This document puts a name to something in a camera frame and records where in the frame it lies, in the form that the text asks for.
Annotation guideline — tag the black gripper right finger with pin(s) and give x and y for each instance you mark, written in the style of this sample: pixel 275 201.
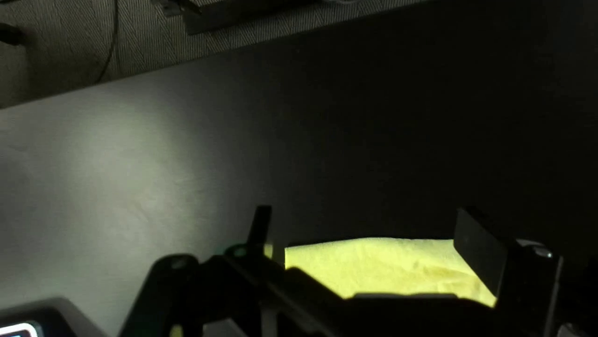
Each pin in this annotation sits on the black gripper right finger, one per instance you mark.
pixel 525 287

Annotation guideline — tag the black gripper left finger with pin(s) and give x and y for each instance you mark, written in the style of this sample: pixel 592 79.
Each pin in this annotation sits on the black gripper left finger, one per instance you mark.
pixel 206 293

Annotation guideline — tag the yellow towel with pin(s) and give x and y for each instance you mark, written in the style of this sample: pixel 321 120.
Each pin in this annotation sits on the yellow towel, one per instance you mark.
pixel 385 268

